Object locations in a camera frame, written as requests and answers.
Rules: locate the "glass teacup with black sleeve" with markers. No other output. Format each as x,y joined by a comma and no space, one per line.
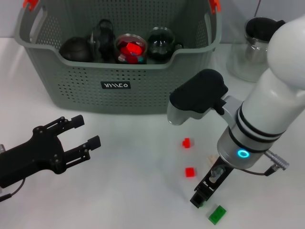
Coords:
119,47
159,46

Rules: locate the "long dark red block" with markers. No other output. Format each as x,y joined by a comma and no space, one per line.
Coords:
122,46

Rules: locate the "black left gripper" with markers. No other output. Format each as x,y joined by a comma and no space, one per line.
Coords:
31,157

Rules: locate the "small red building block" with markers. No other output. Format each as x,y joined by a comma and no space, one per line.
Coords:
189,172
186,142

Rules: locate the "glass carafe with black lid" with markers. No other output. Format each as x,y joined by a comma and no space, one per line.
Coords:
257,28

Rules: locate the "green channel building block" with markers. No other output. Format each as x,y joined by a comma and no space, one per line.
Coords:
202,205

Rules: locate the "dark clay teapot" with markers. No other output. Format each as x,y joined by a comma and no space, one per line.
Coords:
74,51

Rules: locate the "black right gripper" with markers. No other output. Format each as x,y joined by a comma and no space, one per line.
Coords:
214,176

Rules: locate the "grey perforated storage basket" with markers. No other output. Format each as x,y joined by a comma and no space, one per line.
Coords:
143,90

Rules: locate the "teal building block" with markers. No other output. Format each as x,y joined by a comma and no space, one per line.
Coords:
141,59

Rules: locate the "black lidded glass jar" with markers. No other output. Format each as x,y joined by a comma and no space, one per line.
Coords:
106,43

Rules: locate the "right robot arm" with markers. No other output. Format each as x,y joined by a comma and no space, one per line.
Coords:
269,100

